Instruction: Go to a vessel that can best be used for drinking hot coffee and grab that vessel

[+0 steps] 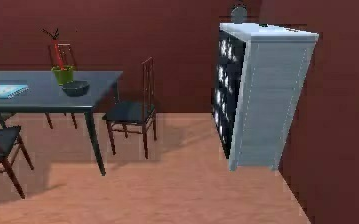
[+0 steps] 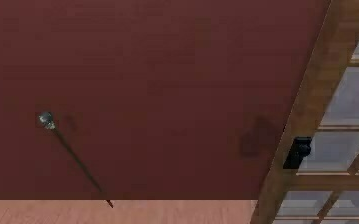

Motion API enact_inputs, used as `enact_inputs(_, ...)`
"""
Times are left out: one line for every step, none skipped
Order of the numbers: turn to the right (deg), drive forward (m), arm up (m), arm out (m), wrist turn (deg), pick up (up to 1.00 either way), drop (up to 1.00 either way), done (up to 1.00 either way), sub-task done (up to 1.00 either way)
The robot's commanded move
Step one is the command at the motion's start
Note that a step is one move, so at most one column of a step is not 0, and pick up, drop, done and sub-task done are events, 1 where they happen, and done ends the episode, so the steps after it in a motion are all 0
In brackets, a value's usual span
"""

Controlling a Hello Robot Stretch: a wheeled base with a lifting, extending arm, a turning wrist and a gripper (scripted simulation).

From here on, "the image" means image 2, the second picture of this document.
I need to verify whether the thin pole with grey knob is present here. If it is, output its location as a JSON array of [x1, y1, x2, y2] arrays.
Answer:
[[37, 111, 115, 209]]

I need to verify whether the wooden glass-paned room door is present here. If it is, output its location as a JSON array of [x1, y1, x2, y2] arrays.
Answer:
[[249, 0, 359, 224]]

